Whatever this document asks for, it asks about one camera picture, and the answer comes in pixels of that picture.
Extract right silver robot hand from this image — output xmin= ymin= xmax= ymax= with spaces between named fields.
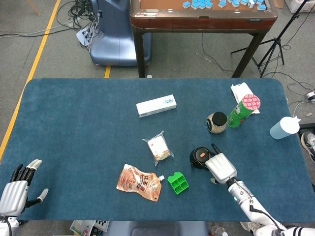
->
xmin=201 ymin=143 xmax=238 ymax=184

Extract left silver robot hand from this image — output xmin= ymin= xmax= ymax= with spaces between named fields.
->
xmin=0 ymin=159 xmax=49 ymax=217

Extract black round container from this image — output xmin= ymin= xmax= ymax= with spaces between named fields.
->
xmin=189 ymin=147 xmax=217 ymax=170

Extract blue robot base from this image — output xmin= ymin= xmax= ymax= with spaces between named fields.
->
xmin=90 ymin=0 xmax=152 ymax=67

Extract glass jar black lid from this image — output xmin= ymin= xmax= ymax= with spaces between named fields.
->
xmin=206 ymin=112 xmax=228 ymax=134

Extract green plastic grid block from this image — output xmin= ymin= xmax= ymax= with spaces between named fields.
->
xmin=167 ymin=172 xmax=189 ymax=195

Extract green chips can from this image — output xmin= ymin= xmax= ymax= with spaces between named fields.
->
xmin=226 ymin=94 xmax=261 ymax=128

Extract clear water bottle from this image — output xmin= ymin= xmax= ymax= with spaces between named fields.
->
xmin=209 ymin=225 xmax=228 ymax=236

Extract wrapped sandwich cake package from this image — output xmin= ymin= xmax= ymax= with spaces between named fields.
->
xmin=142 ymin=130 xmax=175 ymax=167

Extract translucent squeeze bottle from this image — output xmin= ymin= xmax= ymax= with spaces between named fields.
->
xmin=269 ymin=116 xmax=302 ymax=140

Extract colourful booklet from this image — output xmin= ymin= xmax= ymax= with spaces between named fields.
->
xmin=69 ymin=220 xmax=95 ymax=236

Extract white paper bag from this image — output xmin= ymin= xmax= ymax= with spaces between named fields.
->
xmin=230 ymin=82 xmax=260 ymax=115

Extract orange spouted drink pouch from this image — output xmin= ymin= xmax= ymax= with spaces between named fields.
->
xmin=116 ymin=164 xmax=165 ymax=203

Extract white toothpaste box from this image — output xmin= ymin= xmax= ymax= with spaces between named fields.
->
xmin=136 ymin=94 xmax=177 ymax=118

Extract blue-grey robot torso base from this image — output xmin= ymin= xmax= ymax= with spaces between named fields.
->
xmin=104 ymin=220 xmax=209 ymax=236

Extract black and white sneaker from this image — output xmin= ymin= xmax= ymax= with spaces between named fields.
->
xmin=300 ymin=131 xmax=315 ymax=163

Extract checkerboard calibration sheet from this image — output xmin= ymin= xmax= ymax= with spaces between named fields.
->
xmin=94 ymin=220 xmax=110 ymax=232

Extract blue table cloth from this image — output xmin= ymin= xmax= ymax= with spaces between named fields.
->
xmin=0 ymin=78 xmax=315 ymax=221

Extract black tripod stand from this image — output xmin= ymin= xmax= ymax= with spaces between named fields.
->
xmin=230 ymin=0 xmax=310 ymax=78

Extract brown mahjong table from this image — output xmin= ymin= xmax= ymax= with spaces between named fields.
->
xmin=129 ymin=0 xmax=278 ymax=78

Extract white power strip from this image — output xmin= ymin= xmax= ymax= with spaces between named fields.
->
xmin=76 ymin=23 xmax=99 ymax=46

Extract white chair wooden legs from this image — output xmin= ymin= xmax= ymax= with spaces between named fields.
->
xmin=26 ymin=0 xmax=41 ymax=16

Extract black cable bundle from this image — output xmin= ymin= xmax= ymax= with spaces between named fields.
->
xmin=56 ymin=0 xmax=101 ymax=30

